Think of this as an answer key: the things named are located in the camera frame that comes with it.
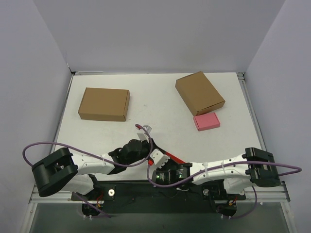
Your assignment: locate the brown cardboard box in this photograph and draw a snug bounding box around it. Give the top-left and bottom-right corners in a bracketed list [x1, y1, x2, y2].
[78, 87, 130, 122]
[175, 71, 225, 116]

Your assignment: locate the red paper box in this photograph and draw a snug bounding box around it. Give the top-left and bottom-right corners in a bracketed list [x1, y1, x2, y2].
[165, 151, 186, 164]

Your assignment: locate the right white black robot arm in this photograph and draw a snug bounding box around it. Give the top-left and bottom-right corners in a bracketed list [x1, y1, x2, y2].
[151, 148, 281, 194]

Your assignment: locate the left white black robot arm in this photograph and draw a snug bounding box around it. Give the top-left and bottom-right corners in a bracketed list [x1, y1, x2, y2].
[32, 139, 169, 200]

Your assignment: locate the pink paper box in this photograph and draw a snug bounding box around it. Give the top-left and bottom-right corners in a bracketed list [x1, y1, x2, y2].
[193, 113, 220, 132]

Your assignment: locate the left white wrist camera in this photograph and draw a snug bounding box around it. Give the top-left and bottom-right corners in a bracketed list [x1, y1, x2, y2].
[135, 124, 152, 142]

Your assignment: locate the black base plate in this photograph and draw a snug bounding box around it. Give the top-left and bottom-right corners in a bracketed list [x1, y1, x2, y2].
[71, 180, 246, 215]

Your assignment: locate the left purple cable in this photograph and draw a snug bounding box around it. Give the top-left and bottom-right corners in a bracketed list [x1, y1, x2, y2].
[22, 124, 154, 218]

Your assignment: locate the purple cable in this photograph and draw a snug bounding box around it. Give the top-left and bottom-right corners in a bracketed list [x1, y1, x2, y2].
[146, 162, 303, 219]
[22, 124, 154, 218]

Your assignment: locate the aluminium frame rail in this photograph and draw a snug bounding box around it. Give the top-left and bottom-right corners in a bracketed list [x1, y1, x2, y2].
[29, 183, 290, 204]

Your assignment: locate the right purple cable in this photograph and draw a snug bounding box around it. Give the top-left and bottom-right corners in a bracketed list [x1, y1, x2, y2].
[146, 162, 303, 219]

